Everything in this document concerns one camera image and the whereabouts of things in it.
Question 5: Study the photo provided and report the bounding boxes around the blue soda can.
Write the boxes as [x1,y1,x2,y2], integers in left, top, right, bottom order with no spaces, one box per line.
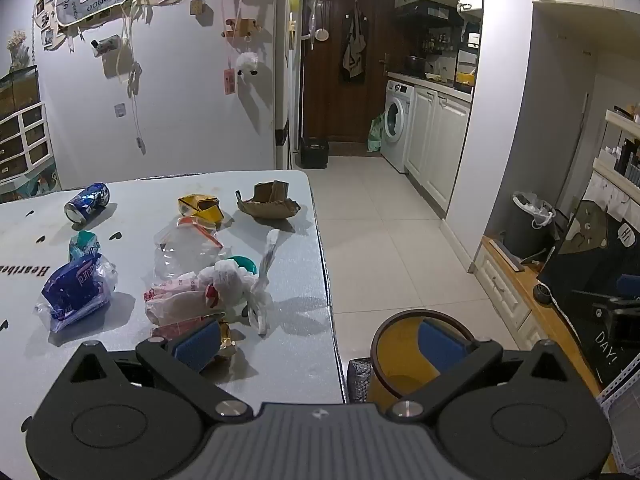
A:
[65,183,111,223]

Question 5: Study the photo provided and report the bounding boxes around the pink and white wrapper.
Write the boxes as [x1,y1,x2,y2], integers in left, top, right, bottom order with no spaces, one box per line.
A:
[144,272,226,341]

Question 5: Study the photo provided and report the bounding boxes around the grey trash can white liner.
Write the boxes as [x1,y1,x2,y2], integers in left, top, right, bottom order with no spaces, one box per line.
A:
[505,191,557,261]

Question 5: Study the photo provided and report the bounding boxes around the black block under bin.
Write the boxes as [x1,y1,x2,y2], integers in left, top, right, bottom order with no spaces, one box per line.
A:
[346,358,373,406]

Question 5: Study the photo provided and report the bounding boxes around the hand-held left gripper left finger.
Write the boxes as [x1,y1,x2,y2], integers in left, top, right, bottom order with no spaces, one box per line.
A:
[60,319,256,422]

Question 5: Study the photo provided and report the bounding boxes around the brown torn cardboard piece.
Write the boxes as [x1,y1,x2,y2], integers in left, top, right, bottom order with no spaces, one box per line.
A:
[236,180,302,221]

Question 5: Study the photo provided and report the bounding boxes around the glass tank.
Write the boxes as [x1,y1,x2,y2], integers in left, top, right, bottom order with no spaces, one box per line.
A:
[0,65,40,116]

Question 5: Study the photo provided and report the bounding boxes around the white lower kitchen cabinets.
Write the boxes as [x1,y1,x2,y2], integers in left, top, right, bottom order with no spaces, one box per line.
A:
[404,82,473,218]

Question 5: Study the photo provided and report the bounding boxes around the grey flat board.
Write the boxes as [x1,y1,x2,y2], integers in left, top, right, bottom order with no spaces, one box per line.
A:
[489,237,526,273]

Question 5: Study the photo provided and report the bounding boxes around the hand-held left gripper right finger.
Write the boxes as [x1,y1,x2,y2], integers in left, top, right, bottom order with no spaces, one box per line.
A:
[386,320,577,422]

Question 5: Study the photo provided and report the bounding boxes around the hanging cloth bag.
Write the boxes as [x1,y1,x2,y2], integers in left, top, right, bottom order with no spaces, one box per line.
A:
[341,0,368,83]

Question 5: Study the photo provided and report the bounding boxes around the white washing machine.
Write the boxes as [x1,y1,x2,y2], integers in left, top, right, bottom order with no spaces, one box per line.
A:
[381,79,416,173]

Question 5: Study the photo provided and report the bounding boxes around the white plush toy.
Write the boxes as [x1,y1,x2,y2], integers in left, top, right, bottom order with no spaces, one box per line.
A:
[235,51,261,78]

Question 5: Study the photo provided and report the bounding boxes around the small black bin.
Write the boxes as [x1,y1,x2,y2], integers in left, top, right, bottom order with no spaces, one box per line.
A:
[299,136,330,169]

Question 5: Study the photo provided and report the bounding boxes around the white refrigerator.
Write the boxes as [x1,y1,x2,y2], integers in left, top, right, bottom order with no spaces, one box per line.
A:
[274,0,303,171]

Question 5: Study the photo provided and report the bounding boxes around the gold foil wrapper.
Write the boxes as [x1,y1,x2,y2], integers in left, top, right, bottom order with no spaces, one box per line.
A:
[215,321,238,361]

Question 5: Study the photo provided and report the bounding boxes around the silver insulated box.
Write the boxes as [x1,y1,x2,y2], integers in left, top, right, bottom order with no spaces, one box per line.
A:
[0,169,349,466]

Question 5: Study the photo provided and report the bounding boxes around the teal round lid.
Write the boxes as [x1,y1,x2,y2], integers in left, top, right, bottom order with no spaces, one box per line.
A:
[225,256,259,276]

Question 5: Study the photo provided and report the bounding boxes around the white drawer cabinet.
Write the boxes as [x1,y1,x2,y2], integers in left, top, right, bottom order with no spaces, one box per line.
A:
[0,102,56,183]

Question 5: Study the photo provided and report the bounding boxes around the hanging ladle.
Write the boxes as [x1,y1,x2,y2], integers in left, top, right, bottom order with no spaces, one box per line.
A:
[315,0,330,43]

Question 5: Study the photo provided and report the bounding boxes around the dark brown door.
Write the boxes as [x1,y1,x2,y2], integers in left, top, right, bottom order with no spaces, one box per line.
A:
[300,0,396,143]

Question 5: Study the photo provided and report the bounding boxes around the black printed cloth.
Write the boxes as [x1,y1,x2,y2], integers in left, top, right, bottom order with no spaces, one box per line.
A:
[540,197,640,386]

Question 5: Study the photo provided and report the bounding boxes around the white mesh basket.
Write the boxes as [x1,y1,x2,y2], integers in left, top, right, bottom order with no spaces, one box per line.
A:
[597,355,640,476]

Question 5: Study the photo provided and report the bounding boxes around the dried flower bunch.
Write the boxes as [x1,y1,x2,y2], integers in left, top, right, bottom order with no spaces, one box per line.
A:
[7,30,31,71]

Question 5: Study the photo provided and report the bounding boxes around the yellow round trash bin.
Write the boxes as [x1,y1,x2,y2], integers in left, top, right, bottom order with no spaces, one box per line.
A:
[369,310,482,413]

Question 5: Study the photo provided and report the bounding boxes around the wooden wall hook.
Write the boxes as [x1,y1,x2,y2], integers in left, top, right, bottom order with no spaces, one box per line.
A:
[223,17,263,41]

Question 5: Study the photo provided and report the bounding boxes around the black range hood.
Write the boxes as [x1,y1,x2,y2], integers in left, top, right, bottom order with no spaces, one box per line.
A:
[397,0,466,26]

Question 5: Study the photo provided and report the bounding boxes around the blue plastic package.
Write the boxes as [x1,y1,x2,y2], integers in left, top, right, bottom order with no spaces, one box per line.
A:
[35,252,118,333]

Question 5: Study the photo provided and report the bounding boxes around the clear crushed plastic bottle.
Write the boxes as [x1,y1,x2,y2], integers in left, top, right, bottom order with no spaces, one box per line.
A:
[152,216,223,283]

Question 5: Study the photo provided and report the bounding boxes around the white knotted plastic bag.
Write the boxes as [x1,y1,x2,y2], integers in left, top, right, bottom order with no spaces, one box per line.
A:
[199,258,256,313]

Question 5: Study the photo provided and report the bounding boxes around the white wall shelf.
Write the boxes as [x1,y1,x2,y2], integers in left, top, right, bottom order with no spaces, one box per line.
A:
[592,105,640,186]

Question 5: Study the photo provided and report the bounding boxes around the low white cabinet wooden top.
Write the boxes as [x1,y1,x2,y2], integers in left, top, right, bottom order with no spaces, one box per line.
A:
[472,235,606,401]

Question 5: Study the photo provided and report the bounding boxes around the yellow packet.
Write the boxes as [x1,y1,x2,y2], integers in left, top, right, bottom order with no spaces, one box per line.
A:
[178,193,224,224]

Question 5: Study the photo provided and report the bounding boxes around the clear plastic strip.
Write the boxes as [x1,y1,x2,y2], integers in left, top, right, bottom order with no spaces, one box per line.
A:
[248,229,281,337]

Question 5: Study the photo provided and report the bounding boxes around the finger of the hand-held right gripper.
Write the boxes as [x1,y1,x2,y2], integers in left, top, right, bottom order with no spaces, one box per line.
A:
[594,274,640,346]

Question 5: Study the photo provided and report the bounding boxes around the green plastic bag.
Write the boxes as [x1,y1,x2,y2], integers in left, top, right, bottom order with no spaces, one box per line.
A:
[368,112,387,152]

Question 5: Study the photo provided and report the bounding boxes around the small teal packet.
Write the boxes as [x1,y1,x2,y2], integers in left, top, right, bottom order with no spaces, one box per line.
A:
[68,230,102,261]

